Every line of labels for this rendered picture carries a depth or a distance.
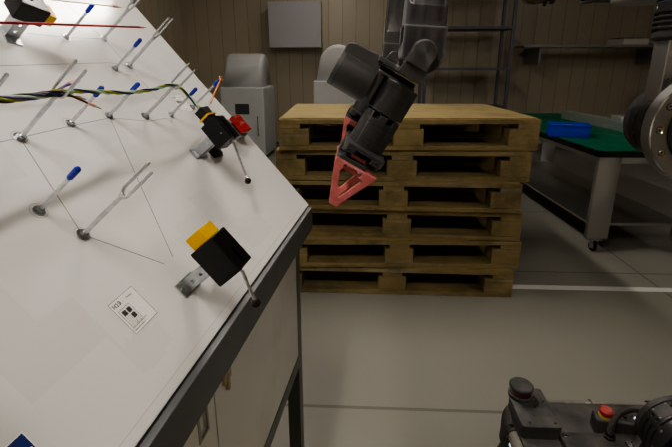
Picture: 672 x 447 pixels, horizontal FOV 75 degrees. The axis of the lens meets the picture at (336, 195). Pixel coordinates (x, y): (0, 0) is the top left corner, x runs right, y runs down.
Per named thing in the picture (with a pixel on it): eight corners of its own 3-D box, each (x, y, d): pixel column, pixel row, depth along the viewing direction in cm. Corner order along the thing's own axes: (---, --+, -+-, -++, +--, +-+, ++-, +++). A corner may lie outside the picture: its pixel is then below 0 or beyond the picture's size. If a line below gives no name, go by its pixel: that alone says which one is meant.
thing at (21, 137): (31, 142, 59) (92, 70, 55) (20, 145, 58) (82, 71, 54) (19, 131, 59) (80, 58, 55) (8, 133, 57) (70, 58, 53)
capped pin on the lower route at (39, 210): (31, 213, 53) (72, 168, 50) (33, 204, 54) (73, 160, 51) (44, 217, 54) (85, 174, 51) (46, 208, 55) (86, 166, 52)
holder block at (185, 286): (222, 338, 65) (270, 302, 62) (164, 277, 63) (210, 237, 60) (234, 320, 69) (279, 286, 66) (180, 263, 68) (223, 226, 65)
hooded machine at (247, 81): (238, 150, 668) (232, 54, 629) (276, 151, 663) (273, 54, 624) (223, 160, 602) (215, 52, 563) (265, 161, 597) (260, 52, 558)
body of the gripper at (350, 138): (339, 151, 63) (366, 105, 61) (342, 140, 73) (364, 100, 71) (378, 174, 64) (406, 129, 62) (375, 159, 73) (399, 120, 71)
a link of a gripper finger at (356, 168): (311, 198, 65) (343, 143, 63) (316, 185, 72) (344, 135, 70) (351, 220, 66) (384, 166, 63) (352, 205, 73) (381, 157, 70)
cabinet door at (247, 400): (301, 356, 133) (297, 234, 122) (232, 541, 81) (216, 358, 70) (292, 355, 133) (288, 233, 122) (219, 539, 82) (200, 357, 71)
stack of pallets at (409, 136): (475, 234, 337) (488, 103, 310) (521, 298, 246) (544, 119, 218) (294, 232, 343) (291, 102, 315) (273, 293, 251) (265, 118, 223)
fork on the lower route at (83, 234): (90, 242, 57) (159, 175, 53) (76, 240, 55) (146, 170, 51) (88, 229, 58) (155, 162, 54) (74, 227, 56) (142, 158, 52)
